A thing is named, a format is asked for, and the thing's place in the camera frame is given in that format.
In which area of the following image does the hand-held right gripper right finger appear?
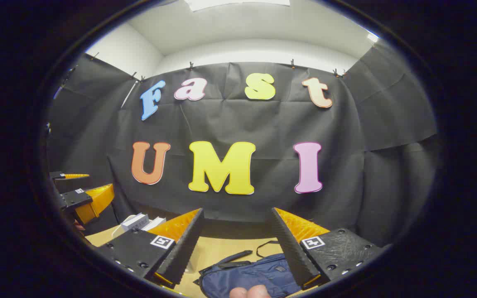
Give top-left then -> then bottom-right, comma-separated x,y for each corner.
270,207 -> 389,290

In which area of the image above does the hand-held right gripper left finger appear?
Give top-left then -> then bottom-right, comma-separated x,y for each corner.
97,208 -> 205,289

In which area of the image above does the blue schoolbag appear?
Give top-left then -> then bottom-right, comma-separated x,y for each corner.
193,240 -> 305,298

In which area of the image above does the ceiling light panel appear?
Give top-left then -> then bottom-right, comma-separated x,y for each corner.
185,0 -> 291,12

